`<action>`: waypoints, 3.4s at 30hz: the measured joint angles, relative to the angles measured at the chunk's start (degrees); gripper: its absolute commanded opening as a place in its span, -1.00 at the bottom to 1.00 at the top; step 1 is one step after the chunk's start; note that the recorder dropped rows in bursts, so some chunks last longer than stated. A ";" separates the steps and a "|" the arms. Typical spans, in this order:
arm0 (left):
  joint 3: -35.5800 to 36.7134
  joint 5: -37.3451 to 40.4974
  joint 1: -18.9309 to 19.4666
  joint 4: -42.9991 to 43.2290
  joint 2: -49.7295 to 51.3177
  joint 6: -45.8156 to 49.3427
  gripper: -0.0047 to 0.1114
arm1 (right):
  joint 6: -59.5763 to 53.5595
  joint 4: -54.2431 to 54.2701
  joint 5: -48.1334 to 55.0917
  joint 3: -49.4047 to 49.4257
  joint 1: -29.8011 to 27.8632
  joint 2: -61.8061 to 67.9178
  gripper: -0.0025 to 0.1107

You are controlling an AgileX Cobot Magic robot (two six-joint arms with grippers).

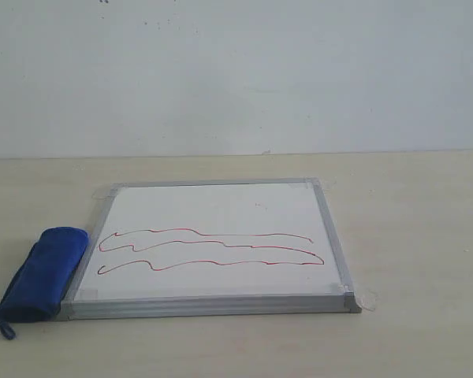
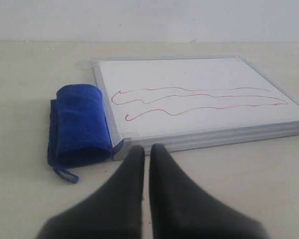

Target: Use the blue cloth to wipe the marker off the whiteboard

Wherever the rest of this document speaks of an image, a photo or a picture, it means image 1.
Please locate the blue cloth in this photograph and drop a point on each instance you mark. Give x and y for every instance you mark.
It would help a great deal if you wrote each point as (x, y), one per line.
(36, 290)

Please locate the white board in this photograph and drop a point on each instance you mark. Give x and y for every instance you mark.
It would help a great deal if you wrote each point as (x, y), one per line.
(224, 247)

